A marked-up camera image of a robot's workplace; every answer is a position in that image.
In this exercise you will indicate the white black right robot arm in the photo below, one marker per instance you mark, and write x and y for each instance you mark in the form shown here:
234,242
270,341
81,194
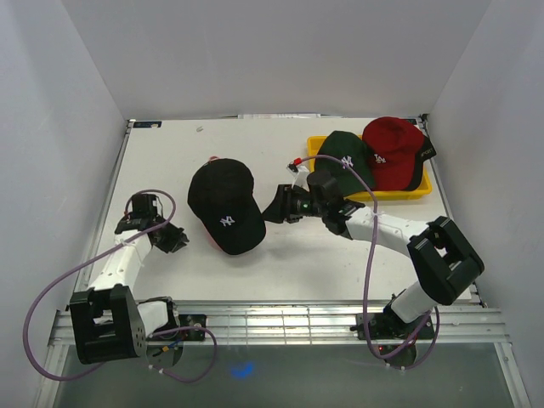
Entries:
446,264

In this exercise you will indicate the aluminium front rail frame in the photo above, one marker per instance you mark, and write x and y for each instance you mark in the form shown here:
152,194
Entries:
298,355

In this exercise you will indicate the pink baseball cap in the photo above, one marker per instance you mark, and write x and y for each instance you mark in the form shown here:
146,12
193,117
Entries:
209,236

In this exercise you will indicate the dark green Yankees cap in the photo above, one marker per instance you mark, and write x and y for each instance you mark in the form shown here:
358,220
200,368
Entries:
348,148

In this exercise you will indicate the black sport baseball cap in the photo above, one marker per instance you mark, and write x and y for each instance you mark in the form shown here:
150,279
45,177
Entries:
425,153

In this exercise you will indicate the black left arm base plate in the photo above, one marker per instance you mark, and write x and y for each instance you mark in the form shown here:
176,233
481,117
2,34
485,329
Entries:
183,327

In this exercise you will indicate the yellow plastic bin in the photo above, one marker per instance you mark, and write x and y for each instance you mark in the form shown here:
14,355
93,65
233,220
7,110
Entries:
425,188

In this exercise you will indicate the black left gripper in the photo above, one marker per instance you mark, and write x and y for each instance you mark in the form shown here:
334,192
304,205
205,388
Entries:
173,244

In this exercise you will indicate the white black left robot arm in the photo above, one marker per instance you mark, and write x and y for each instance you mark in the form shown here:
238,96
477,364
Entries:
107,322

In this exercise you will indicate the red baseball cap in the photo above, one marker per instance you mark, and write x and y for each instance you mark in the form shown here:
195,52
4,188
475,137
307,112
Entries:
395,153

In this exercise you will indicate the black Yankees baseball cap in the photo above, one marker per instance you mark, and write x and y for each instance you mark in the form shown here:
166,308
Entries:
221,196

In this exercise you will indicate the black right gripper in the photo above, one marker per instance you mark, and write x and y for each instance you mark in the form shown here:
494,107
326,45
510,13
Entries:
280,207

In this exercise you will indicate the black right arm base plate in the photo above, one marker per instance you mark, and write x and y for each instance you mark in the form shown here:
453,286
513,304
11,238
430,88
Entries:
387,326

